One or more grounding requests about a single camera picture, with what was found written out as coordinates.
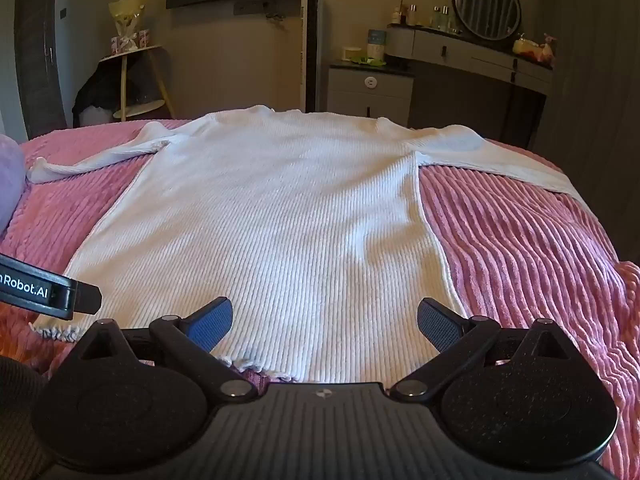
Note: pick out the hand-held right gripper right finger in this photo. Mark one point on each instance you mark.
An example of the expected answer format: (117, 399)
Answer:
(440, 328)

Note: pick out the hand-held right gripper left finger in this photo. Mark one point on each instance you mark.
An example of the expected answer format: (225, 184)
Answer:
(212, 328)

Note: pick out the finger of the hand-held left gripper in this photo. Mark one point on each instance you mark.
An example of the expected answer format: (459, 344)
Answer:
(87, 300)

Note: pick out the white ribbed sweater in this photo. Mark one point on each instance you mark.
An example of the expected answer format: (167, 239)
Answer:
(280, 210)

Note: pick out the lilac plush pillow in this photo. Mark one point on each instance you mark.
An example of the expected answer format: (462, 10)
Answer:
(10, 180)

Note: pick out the pink ribbed blanket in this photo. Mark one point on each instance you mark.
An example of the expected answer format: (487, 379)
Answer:
(525, 240)

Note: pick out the white trash bin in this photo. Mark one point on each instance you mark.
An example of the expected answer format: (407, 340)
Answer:
(97, 116)

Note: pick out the black garment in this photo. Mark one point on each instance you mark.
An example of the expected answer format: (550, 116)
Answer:
(97, 85)

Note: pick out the wooden tiered side table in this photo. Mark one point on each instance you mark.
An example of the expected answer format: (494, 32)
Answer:
(124, 77)

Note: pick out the dark room door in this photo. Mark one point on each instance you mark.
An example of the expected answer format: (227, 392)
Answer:
(37, 50)

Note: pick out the grey drawer cabinet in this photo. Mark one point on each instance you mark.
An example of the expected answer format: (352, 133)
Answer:
(367, 92)

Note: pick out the small pink gift box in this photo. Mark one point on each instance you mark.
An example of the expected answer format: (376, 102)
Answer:
(116, 45)
(145, 37)

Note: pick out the green leafy tray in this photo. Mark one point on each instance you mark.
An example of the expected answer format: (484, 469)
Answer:
(370, 61)

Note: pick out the grey dressing table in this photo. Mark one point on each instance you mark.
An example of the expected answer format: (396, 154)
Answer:
(450, 50)

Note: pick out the wrapped flower bouquet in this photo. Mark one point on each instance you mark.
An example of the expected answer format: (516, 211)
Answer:
(127, 15)

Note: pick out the small white box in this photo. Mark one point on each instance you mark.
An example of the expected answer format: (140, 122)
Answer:
(351, 53)

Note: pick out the blue and white box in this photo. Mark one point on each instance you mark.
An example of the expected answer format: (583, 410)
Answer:
(377, 45)

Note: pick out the white standing panel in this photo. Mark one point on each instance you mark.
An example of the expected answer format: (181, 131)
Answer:
(310, 45)

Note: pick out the pale green glass bottle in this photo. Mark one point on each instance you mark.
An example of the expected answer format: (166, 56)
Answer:
(436, 17)
(445, 18)

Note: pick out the clear glass bottle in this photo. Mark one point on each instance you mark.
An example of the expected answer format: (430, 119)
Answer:
(413, 15)

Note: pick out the small white bottle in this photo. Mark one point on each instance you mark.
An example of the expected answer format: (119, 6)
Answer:
(397, 16)

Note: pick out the round vanity mirror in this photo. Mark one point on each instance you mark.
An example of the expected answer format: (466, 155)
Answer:
(487, 5)

